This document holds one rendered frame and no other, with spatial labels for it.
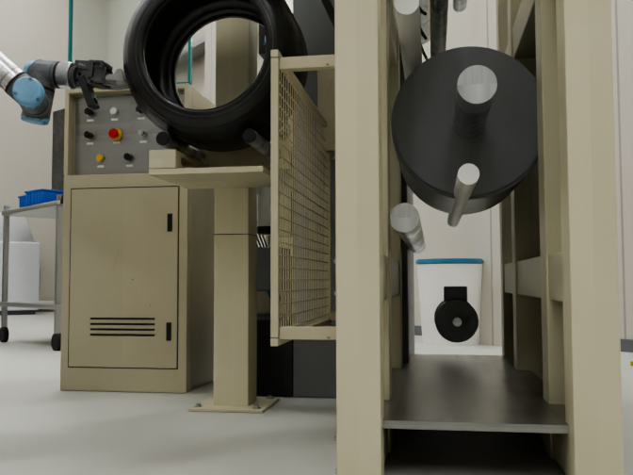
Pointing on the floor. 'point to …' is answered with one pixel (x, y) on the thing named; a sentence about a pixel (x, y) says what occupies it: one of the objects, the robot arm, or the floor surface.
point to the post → (235, 236)
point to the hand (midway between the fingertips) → (129, 86)
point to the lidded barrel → (429, 271)
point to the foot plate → (235, 406)
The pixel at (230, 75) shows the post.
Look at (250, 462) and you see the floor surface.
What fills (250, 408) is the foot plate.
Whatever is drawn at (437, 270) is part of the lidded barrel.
